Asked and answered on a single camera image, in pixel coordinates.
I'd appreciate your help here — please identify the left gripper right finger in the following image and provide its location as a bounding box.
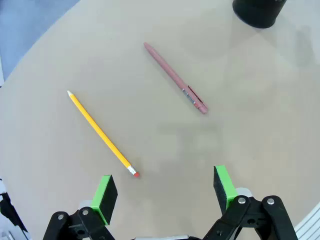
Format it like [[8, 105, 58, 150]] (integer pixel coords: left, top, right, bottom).
[[202, 165, 299, 240]]

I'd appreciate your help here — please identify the yellow pencil with red eraser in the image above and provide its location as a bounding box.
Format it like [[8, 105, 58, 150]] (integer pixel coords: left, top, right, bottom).
[[66, 90, 140, 178]]

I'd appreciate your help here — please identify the brown pencil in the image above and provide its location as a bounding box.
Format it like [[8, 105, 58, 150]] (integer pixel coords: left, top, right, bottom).
[[143, 41, 209, 115]]

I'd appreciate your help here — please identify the black mesh pen holder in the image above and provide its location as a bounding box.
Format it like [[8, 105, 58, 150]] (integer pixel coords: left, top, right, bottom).
[[231, 0, 288, 29]]

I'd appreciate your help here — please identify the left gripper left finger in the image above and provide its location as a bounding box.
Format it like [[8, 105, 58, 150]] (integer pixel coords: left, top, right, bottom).
[[42, 174, 119, 240]]

